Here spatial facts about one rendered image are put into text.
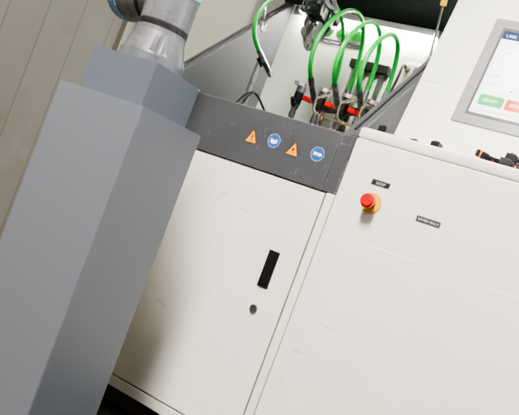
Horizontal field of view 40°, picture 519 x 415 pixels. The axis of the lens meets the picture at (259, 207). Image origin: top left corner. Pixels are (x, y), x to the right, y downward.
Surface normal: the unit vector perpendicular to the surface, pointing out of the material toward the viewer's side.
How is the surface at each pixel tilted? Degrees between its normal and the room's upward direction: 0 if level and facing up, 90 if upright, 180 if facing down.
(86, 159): 90
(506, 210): 90
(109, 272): 90
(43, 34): 90
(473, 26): 76
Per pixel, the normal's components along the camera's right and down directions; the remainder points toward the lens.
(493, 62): -0.36, -0.40
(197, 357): -0.45, -0.18
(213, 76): 0.82, 0.30
